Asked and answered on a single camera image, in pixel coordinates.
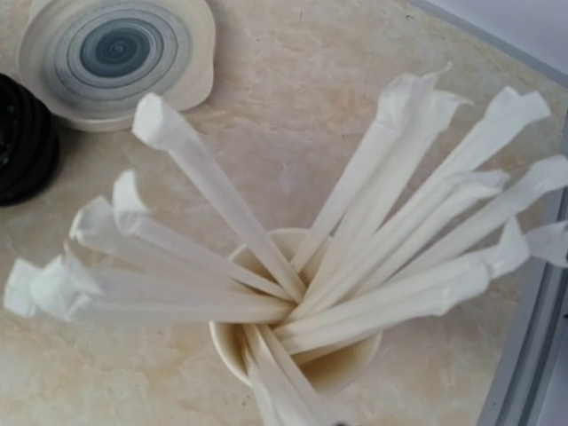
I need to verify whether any black cup of straws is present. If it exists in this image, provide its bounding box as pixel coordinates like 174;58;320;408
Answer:
4;72;567;425

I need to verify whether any black lid stack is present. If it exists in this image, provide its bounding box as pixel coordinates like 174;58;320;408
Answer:
1;75;60;207

